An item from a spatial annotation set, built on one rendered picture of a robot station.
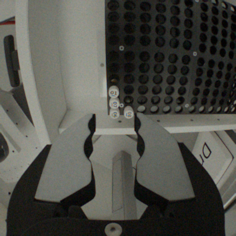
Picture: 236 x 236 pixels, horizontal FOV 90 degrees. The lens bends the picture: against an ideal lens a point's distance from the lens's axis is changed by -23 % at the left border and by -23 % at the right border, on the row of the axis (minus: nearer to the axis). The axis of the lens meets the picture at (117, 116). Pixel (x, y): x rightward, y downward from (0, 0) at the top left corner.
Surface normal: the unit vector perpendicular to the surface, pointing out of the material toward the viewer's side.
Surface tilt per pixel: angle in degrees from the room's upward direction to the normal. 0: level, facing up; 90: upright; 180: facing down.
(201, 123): 90
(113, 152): 3
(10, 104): 0
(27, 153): 0
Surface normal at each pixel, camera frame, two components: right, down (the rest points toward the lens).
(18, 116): 0.01, 0.51
